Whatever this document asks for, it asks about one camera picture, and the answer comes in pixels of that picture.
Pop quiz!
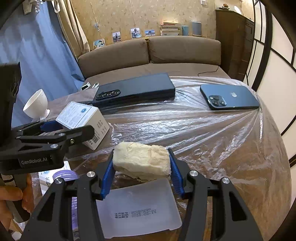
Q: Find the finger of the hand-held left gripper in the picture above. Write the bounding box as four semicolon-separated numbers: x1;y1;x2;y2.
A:
15;125;95;153
11;120;64;137

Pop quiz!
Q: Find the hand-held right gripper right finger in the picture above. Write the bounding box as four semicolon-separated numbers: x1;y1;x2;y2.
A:
168;148;264;241

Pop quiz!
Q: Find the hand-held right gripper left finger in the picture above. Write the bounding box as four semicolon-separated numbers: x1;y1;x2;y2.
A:
20;149;116;241

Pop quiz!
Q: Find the white blue red medicine box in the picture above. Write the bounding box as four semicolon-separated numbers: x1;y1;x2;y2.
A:
55;101;110;150

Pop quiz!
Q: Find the white purple medicine box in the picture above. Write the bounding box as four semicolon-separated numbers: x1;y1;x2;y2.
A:
38;160;80;241

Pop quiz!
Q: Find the white tissue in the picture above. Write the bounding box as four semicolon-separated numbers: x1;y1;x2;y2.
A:
112;142;172;181

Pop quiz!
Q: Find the translucent white plastic packet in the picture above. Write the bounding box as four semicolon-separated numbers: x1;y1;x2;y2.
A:
96;178;182;239

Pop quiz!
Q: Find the person's left hand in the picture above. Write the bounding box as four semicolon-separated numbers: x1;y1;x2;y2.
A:
0;174;35;234

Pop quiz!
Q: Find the white footed bowl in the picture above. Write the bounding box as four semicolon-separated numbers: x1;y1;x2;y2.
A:
23;90;50;120

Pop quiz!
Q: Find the clear plastic table cover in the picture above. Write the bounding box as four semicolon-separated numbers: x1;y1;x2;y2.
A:
30;76;292;241

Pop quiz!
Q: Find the blue curtain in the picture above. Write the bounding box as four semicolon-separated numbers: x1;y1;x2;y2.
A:
0;0;85;130

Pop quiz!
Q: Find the black foldable phone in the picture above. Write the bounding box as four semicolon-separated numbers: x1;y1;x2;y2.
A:
92;73;176;108

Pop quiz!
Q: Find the brown sofa back cushion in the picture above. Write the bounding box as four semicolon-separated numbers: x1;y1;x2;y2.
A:
77;38;149;78
148;35;222;65

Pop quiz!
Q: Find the blue smartphone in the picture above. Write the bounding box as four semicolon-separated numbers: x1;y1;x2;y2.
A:
199;84;260;111

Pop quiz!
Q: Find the beige curtain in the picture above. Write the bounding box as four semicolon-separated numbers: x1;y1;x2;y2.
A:
47;0;90;55

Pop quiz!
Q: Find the brown sofa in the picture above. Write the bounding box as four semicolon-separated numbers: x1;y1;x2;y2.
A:
77;35;232;86

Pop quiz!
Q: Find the stack of books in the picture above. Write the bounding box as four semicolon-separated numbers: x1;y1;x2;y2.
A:
160;22;182;36

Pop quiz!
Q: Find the dark wooden cabinet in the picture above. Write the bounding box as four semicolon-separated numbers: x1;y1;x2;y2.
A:
215;8;256;81

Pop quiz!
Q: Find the large grey-blue cylinder container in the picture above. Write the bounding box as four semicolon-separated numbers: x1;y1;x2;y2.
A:
191;21;201;37

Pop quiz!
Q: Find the black framed screen door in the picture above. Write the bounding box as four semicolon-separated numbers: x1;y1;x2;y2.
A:
242;0;296;167

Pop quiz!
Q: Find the black cable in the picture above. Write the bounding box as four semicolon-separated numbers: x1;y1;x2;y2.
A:
198;65;220;76

